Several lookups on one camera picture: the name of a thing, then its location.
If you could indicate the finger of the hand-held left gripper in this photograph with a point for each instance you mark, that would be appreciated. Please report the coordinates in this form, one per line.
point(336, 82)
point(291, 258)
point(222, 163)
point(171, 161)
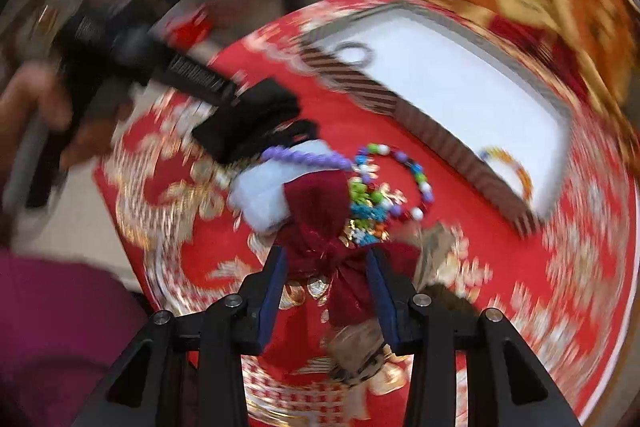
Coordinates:
point(200, 79)

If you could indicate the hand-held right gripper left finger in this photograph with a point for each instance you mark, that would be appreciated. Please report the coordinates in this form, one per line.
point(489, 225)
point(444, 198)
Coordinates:
point(272, 292)

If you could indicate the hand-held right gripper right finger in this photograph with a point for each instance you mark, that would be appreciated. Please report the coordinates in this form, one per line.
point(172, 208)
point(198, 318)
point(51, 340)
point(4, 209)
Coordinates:
point(382, 302)

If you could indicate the black velvet bow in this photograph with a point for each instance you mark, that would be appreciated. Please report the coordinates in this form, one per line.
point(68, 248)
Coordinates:
point(240, 122)

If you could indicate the dark brown scrunchie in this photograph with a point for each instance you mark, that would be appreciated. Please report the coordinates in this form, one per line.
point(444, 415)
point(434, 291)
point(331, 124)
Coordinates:
point(450, 298)

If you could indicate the beige fabric bow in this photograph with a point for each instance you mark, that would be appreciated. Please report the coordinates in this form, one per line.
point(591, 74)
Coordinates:
point(440, 247)

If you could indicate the dark red satin bow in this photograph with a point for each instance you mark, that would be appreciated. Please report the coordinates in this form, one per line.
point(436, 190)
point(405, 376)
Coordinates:
point(320, 217)

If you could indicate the white fluffy scrunchie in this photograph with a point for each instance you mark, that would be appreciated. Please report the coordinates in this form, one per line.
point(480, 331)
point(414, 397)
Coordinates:
point(260, 197)

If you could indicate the striped jewelry tray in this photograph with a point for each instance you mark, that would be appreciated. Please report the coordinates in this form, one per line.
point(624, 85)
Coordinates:
point(450, 72)

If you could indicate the person's left hand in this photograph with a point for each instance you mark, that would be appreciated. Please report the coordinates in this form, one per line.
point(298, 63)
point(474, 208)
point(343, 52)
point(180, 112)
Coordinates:
point(30, 99)

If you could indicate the small red object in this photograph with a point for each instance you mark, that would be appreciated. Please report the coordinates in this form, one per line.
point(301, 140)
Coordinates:
point(190, 27)

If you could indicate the red gold floral tablecloth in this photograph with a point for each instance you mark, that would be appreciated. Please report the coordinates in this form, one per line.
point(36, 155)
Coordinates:
point(200, 247)

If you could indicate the silver striped bangle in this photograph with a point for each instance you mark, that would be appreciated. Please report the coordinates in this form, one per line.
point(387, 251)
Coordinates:
point(369, 52)

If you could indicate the person's magenta clothing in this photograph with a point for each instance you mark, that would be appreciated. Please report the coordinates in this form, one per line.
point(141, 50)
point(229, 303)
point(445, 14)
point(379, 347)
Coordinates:
point(55, 342)

